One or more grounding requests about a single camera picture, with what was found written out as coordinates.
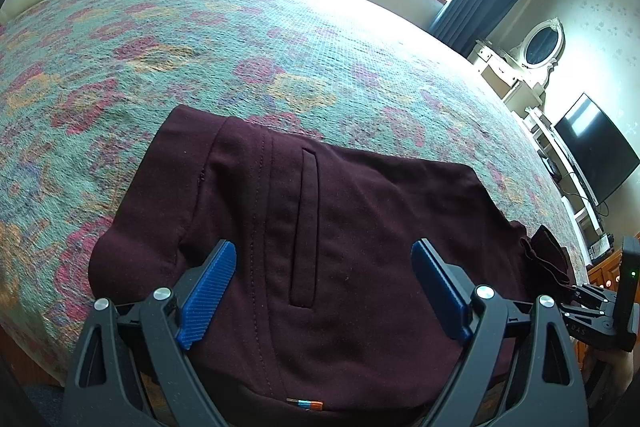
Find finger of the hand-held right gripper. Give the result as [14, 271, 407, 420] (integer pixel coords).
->
[560, 304, 621, 345]
[571, 285, 619, 308]

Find black television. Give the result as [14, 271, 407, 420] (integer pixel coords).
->
[554, 93, 640, 206]

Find white television stand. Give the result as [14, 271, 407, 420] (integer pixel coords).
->
[522, 107, 607, 259]

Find person's right forearm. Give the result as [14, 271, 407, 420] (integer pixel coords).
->
[582, 347, 640, 414]

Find oval white vanity mirror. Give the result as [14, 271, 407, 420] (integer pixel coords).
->
[522, 18, 565, 84]

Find wooden cabinet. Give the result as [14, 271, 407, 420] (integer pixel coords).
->
[586, 252, 640, 304]

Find white dresser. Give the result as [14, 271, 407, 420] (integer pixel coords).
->
[467, 39, 544, 118]

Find maroon pants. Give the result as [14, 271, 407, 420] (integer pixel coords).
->
[90, 104, 576, 423]

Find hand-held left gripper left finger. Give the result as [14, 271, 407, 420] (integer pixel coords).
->
[62, 239, 238, 427]

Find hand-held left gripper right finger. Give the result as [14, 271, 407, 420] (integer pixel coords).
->
[410, 238, 590, 427]

